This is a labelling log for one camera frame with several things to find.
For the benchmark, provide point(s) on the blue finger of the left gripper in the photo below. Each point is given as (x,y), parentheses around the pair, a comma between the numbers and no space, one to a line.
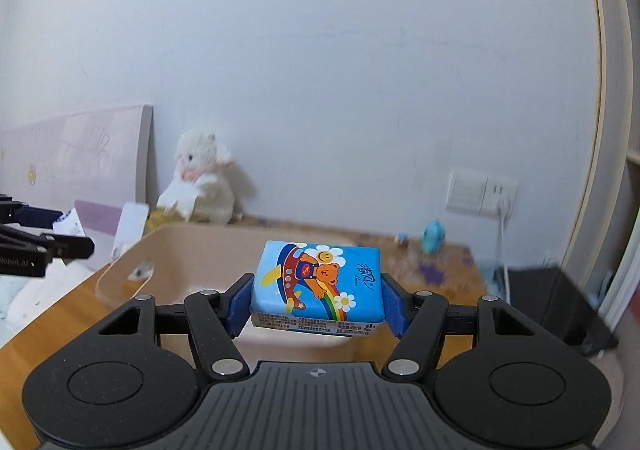
(20,244)
(14,212)

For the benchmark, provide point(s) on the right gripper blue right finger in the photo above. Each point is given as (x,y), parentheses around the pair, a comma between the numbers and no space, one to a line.
(399,309)

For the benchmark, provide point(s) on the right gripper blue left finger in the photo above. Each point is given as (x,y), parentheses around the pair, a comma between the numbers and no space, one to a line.
(236,305)

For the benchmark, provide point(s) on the blue cartoon bear tissue pack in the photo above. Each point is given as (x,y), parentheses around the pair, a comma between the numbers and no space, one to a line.
(318,288)

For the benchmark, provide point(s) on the tiny yellow blue toy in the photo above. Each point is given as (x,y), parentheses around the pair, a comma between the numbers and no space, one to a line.
(402,240)

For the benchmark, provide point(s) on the small blue toy figure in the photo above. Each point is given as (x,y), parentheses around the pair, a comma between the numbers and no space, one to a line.
(433,237)

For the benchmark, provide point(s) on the white phone stand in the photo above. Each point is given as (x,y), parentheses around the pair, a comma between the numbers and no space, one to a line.
(130,228)

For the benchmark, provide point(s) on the beige plastic storage basket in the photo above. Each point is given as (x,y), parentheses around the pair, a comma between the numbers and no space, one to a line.
(180,259)

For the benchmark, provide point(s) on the white plush lamb toy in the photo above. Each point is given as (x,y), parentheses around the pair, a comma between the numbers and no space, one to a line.
(200,189)

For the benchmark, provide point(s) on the black box on right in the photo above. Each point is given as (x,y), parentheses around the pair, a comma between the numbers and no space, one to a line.
(547,296)

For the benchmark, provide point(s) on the white wall switch socket panel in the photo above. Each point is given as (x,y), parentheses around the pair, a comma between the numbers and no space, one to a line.
(480,194)

